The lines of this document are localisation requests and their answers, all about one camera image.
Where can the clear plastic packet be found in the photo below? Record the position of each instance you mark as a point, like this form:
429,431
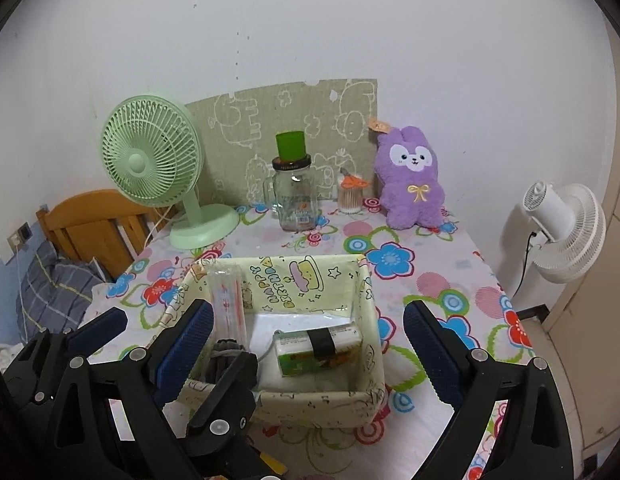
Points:
225,285

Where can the green plastic cup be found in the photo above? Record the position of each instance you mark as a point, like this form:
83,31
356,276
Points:
291,146

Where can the glass mason jar mug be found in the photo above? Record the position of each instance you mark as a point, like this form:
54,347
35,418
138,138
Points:
290,193

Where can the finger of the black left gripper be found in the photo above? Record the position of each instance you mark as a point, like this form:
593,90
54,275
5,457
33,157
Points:
226,410
34,375

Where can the yellow-green fabric storage basket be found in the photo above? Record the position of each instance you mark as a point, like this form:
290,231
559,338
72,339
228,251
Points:
283,294

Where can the wooden bed headboard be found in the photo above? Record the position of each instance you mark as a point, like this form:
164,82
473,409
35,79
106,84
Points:
102,225

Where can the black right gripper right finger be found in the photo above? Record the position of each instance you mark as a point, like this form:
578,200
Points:
530,442

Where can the green tissue pack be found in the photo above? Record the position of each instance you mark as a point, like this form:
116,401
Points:
312,351

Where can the toothpick jar orange lid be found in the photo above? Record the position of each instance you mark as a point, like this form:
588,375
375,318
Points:
350,191

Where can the purple plush bunny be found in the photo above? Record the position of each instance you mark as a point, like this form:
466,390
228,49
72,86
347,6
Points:
407,170

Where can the grey plaid pillow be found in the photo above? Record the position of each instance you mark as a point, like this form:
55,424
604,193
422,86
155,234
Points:
55,292

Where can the green patterned cardboard panel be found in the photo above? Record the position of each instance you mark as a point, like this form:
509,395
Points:
238,135

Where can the black umbrella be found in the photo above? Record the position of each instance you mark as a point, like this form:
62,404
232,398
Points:
223,354

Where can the wall power socket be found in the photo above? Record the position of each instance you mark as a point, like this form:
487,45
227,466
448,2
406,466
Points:
20,237

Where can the yellow cartoon tissue pack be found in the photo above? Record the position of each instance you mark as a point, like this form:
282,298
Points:
275,465

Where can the white clip fan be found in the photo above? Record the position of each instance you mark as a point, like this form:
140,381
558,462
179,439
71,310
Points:
571,230

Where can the floral tablecloth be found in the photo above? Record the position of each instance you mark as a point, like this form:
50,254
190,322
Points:
440,266

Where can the green desk fan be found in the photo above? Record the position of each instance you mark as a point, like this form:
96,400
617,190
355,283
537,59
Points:
152,151

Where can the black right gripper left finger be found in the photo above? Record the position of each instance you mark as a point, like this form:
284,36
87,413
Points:
145,380

